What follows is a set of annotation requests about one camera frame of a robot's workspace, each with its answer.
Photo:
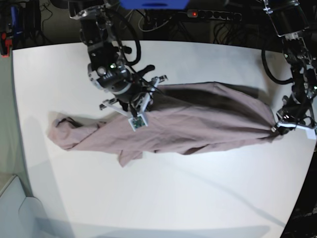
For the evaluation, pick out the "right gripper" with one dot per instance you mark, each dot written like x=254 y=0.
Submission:
x=128 y=88

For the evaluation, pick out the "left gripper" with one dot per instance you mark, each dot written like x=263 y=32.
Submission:
x=296 y=111

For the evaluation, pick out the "mauve t-shirt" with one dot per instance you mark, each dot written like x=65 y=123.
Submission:
x=185 y=119

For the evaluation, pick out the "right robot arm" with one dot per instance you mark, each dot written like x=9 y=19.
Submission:
x=99 y=34

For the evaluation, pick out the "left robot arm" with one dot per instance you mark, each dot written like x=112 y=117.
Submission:
x=292 y=27

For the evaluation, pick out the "blue plastic bin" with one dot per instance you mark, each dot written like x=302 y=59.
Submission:
x=154 y=4

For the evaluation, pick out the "black power strip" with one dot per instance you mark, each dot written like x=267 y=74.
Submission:
x=214 y=15

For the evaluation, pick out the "red and black clamp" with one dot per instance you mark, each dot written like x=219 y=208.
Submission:
x=5 y=44

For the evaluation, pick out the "grey side table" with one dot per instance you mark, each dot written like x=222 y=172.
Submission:
x=19 y=214

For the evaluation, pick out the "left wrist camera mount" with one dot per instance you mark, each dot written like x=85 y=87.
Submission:
x=283 y=127

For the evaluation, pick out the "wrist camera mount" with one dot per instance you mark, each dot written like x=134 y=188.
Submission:
x=283 y=127
x=136 y=113

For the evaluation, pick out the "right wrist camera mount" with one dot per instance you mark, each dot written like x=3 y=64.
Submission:
x=136 y=113

